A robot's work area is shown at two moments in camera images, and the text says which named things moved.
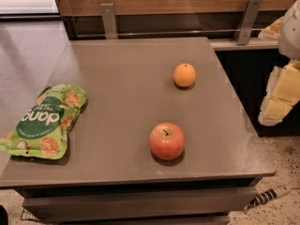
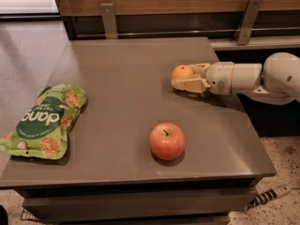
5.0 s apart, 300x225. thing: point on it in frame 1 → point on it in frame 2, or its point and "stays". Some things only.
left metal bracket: x=110 y=21 stays
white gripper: x=291 y=32 → x=219 y=76
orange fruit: x=184 y=75 stays
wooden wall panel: x=172 y=0 stays
